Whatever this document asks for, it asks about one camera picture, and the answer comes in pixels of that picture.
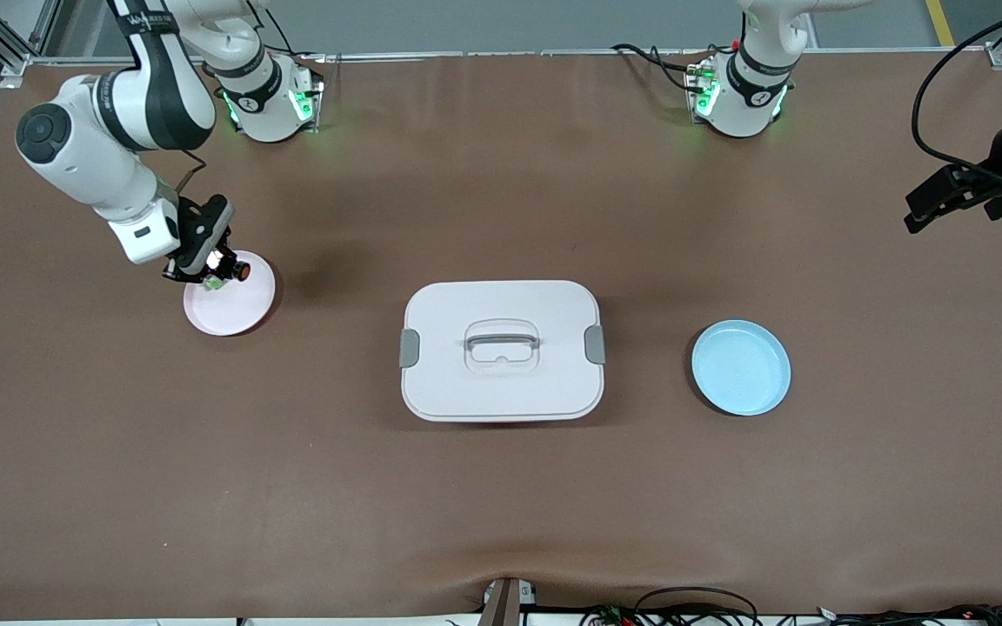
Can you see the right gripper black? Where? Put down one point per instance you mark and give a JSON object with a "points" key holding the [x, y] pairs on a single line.
{"points": [[186, 262]]}

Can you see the orange push-button switch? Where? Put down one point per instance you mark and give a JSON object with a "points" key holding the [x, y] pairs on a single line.
{"points": [[238, 271]]}

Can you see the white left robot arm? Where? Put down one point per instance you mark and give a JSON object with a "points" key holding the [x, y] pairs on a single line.
{"points": [[753, 96]]}

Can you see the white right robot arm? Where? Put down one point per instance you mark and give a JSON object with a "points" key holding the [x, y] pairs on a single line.
{"points": [[75, 148]]}

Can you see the pink round plate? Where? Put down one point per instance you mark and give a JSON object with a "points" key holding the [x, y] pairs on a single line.
{"points": [[236, 313]]}

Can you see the yellow floor tape strip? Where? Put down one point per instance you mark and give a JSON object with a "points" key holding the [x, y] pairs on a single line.
{"points": [[941, 22]]}

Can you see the grey box latch clip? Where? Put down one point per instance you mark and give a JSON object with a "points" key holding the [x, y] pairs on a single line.
{"points": [[410, 348], [595, 345]]}

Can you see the light blue round plate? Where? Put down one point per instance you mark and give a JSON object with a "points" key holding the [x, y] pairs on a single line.
{"points": [[740, 369]]}

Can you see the white lidded storage box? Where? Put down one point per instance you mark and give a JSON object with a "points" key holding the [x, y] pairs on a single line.
{"points": [[501, 391]]}

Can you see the brown table cover sheet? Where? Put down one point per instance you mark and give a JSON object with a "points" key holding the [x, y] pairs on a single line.
{"points": [[501, 504]]}

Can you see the green push-button switch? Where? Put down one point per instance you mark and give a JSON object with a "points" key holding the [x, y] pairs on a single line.
{"points": [[214, 283]]}

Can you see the aluminium table frame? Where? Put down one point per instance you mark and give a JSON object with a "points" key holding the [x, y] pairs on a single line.
{"points": [[397, 56]]}

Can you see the metal mounting post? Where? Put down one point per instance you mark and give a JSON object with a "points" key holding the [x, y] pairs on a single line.
{"points": [[501, 604]]}

